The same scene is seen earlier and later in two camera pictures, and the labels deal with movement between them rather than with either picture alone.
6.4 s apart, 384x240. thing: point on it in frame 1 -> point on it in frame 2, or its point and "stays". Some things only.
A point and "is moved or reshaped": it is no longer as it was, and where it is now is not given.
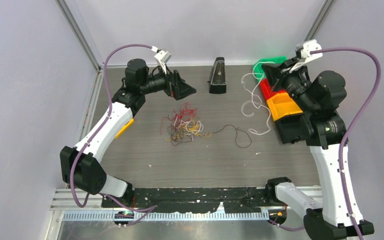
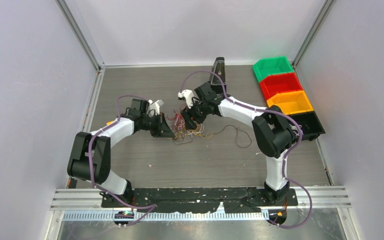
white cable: [253, 102] is moved or reshaped
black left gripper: [177, 87] -> [162, 128]
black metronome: [217, 81] stays
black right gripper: [277, 73] -> [189, 122]
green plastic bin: [257, 68] stays
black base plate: [184, 199] stays
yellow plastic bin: [281, 104] stays
